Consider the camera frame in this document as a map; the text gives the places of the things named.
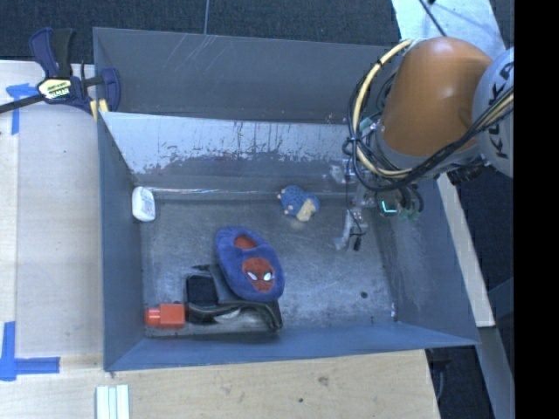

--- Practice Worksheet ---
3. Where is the grey metal bin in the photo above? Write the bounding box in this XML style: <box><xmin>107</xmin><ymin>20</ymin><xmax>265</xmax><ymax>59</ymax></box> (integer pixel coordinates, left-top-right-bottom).
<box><xmin>91</xmin><ymin>26</ymin><xmax>482</xmax><ymax>373</ymax></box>

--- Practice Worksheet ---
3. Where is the small white bottle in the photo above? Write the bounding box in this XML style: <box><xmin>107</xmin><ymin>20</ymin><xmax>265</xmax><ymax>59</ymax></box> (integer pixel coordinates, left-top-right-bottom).
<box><xmin>131</xmin><ymin>185</ymin><xmax>157</xmax><ymax>223</ymax></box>

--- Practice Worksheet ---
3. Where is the blue slipper with red mask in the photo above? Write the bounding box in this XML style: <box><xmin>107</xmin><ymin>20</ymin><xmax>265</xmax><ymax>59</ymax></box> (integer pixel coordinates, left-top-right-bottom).
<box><xmin>213</xmin><ymin>226</ymin><xmax>286</xmax><ymax>303</ymax></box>

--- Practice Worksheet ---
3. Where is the orange-red capped block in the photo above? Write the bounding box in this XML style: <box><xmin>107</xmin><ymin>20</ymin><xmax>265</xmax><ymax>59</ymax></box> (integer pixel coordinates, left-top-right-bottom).
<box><xmin>144</xmin><ymin>303</ymin><xmax>187</xmax><ymax>330</ymax></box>

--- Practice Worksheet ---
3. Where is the black rectangular pouch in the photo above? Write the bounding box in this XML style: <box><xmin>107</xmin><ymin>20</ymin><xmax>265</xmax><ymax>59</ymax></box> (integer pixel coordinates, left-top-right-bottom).
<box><xmin>185</xmin><ymin>273</ymin><xmax>219</xmax><ymax>306</ymax></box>

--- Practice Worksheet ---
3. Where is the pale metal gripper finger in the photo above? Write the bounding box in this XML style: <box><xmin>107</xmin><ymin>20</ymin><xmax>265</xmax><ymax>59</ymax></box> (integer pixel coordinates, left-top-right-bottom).
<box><xmin>328</xmin><ymin>162</ymin><xmax>351</xmax><ymax>185</ymax></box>
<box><xmin>333</xmin><ymin>209</ymin><xmax>366</xmax><ymax>252</ymax></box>

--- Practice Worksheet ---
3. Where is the blue toy animal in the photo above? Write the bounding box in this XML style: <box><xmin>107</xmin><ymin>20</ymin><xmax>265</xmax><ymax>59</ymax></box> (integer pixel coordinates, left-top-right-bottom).
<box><xmin>276</xmin><ymin>184</ymin><xmax>321</xmax><ymax>223</ymax></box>

